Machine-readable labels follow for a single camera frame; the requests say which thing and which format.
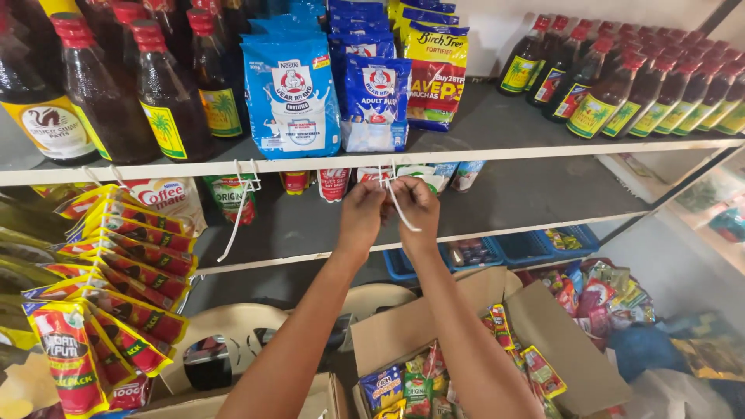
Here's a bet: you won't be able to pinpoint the person's right hand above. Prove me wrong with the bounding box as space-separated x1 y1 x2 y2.
389 176 442 258

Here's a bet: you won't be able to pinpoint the person's left hand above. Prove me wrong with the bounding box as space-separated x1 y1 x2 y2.
336 179 390 258

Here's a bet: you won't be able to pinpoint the white plastic strip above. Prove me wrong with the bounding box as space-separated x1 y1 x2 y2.
217 159 263 264
377 163 423 234

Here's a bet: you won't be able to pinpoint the green white packet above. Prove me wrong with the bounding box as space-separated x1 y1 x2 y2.
396 164 446 196

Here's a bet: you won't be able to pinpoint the blue plastic basket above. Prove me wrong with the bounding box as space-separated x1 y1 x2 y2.
495 231 554 267
382 246 452 282
535 225 601 258
445 237 506 272

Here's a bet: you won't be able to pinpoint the heap of wrapped candies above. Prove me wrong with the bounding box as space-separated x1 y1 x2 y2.
451 239 499 268

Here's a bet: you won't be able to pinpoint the blue white packet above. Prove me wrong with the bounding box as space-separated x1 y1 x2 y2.
451 161 486 193

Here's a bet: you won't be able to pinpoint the red yellow sachet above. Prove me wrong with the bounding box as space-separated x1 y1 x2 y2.
279 170 312 196

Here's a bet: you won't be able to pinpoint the white shelf unit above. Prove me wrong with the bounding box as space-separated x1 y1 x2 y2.
0 76 745 280

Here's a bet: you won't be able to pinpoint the dark blue milk powder packet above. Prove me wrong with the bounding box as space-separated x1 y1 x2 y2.
340 54 412 153

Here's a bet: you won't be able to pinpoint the green red sachet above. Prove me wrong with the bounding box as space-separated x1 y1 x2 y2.
203 174 257 227

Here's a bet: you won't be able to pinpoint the light blue milk powder packet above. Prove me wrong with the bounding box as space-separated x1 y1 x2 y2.
240 32 342 159

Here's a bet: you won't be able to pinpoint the yellow green small packets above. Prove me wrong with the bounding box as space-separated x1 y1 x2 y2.
544 229 583 251

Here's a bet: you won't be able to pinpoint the yellow milk powder packet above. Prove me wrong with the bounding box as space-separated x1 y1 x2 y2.
400 7 461 28
389 0 457 14
403 22 470 132

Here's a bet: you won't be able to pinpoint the heap of snack packets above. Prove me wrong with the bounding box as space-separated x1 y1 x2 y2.
358 303 569 419

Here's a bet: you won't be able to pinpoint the beige plastic chair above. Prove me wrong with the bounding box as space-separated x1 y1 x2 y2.
159 283 418 398

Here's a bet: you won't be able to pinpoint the open cardboard box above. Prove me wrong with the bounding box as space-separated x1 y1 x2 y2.
350 267 633 419

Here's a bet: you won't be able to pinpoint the white coffee creamer packet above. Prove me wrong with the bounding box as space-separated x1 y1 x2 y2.
119 177 208 236

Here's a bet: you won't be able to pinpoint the stack of blue milk packets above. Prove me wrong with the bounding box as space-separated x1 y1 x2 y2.
247 0 398 59

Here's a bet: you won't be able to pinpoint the small brown cardboard box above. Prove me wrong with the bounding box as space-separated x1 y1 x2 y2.
125 372 350 419

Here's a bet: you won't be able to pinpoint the bag of mixed sachets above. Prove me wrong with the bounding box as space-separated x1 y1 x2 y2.
524 258 658 351

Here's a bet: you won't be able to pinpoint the group of large dark bottles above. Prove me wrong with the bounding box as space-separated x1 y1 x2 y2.
49 0 251 165

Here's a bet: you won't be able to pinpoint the bunch of red yellow sachets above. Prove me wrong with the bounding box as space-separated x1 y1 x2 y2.
22 184 199 419

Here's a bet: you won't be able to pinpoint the row of small dark bottles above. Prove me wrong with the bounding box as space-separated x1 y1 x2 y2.
496 14 745 140

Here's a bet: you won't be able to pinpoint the blue plastic bag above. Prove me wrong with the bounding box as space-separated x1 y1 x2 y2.
608 323 695 383

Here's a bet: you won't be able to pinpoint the glass display shelf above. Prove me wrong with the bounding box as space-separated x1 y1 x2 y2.
596 145 745 275

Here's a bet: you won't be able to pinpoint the white plastic bag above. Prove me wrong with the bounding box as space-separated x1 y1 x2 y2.
625 367 745 419

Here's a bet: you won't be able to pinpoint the yellow dark packet bundle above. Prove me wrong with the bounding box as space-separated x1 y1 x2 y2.
669 313 745 382

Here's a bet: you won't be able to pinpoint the dark sauce bottle yellow label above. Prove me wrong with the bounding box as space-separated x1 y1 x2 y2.
0 0 102 166

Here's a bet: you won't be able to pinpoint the bunch of olive yellow sachets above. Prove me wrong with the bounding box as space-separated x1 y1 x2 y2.
0 185 73 419

